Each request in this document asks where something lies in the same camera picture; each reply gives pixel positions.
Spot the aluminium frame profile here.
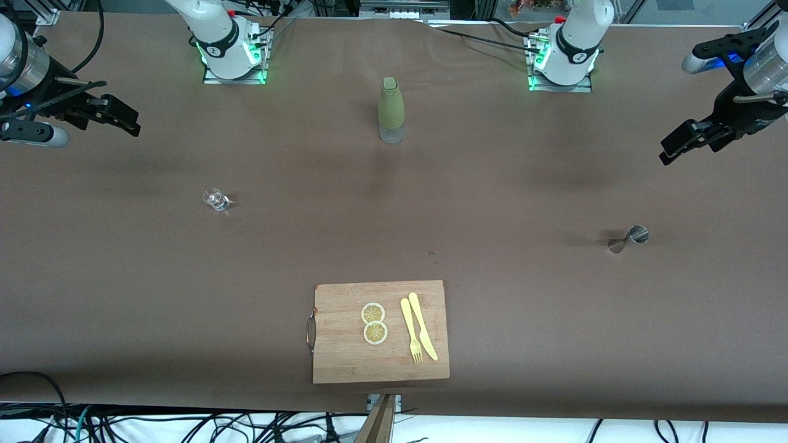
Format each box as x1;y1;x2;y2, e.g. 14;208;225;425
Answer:
742;0;779;31
34;0;62;25

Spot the wooden cutting board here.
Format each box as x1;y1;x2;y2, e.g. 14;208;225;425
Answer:
306;280;451;385

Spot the steel hourglass jigger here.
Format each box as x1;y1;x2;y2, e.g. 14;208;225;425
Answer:
608;225;650;254

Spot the green sleeved glass bottle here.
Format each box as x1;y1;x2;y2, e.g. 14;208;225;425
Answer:
377;76;406;145

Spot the wooden post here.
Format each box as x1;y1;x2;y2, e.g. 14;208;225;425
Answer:
356;394;398;443

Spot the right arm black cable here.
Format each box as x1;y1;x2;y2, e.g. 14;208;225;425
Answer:
0;0;105;74

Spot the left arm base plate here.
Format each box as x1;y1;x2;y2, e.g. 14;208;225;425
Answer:
528;34;593;93

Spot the yellow plastic knife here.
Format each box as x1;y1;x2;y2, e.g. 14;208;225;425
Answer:
408;292;439;361

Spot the thick black cable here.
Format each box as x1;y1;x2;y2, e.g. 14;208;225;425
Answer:
0;371;70;443

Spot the brown table cover sheet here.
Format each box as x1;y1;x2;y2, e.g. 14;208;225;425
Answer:
0;12;788;424

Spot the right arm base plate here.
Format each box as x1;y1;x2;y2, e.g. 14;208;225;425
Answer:
203;25;270;85

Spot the grey power strip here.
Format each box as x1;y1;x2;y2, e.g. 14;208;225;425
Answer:
360;0;450;19

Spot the yellow plastic fork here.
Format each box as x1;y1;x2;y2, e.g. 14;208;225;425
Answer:
400;298;424;364

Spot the teal cable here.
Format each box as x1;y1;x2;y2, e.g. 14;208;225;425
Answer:
73;405;93;443

